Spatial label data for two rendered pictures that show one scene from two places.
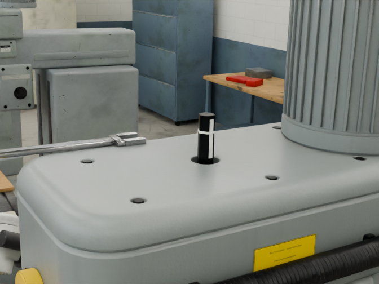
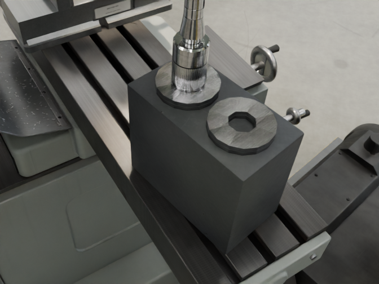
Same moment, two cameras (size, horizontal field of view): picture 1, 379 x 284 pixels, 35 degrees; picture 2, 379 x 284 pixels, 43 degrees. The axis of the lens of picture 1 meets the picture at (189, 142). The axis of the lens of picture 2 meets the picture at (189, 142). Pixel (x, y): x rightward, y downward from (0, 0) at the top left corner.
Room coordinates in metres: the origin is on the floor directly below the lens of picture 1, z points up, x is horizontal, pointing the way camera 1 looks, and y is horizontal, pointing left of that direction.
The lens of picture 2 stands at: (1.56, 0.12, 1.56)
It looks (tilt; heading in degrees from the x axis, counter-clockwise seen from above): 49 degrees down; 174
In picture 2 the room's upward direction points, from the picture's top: 5 degrees clockwise
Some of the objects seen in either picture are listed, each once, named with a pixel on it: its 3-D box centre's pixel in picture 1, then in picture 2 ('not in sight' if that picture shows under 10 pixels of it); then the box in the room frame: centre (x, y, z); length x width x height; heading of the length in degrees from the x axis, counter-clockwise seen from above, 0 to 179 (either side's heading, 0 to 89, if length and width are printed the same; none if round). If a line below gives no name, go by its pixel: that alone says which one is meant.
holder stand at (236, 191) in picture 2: not in sight; (207, 148); (1.12, 0.20, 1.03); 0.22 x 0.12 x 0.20; 42
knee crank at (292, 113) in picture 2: not in sight; (283, 120); (0.57, 0.51, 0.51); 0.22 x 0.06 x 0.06; 121
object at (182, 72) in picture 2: not in sight; (189, 63); (1.08, 0.16, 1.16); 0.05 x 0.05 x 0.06
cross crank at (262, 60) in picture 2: not in sight; (254, 67); (0.46, 0.41, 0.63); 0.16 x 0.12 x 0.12; 121
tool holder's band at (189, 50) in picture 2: not in sight; (191, 41); (1.08, 0.16, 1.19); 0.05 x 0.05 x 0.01
